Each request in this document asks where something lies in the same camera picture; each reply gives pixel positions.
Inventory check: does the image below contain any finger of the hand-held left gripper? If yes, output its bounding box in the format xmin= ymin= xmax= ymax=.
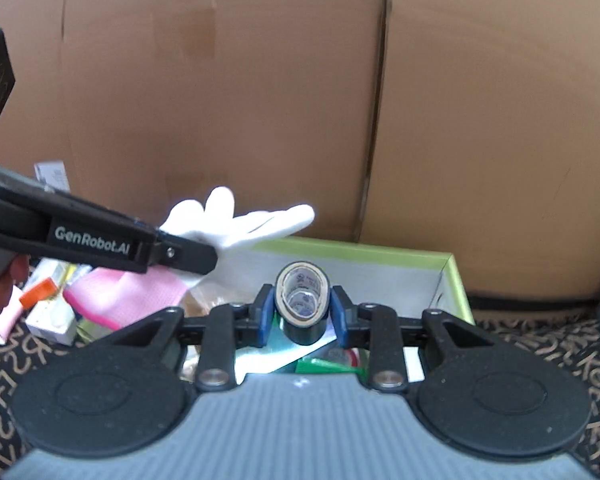
xmin=147 ymin=231 xmax=219 ymax=277

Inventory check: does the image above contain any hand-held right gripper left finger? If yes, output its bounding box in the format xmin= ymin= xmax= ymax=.
xmin=105 ymin=284 xmax=277 ymax=394

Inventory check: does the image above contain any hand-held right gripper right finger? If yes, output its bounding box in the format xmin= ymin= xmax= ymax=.
xmin=330 ymin=284 xmax=496 ymax=392

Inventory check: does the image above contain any black tape roll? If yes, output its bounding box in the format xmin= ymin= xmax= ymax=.
xmin=275 ymin=260 xmax=334 ymax=346

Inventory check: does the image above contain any white glove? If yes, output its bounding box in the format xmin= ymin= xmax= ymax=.
xmin=159 ymin=186 xmax=316 ymax=291

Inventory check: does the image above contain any light green box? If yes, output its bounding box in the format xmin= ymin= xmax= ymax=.
xmin=200 ymin=237 xmax=476 ymax=377

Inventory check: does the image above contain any person's left hand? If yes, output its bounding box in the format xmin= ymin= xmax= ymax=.
xmin=0 ymin=255 xmax=32 ymax=347

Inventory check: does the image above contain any flat green box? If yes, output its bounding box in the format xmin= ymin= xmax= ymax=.
xmin=295 ymin=357 xmax=362 ymax=374

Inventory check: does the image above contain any white shipping label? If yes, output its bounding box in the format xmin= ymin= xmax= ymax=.
xmin=34 ymin=160 xmax=72 ymax=195

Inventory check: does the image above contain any pink cloth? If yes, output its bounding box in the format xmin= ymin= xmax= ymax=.
xmin=62 ymin=266 xmax=189 ymax=332

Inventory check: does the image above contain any white box with orange label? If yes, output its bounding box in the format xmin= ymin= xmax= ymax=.
xmin=19 ymin=279 xmax=79 ymax=347

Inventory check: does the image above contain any brown cardboard backdrop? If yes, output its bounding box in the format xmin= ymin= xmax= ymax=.
xmin=0 ymin=0 xmax=600 ymax=306

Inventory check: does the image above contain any black letter-print mat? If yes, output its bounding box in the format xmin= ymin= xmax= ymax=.
xmin=0 ymin=317 xmax=600 ymax=480

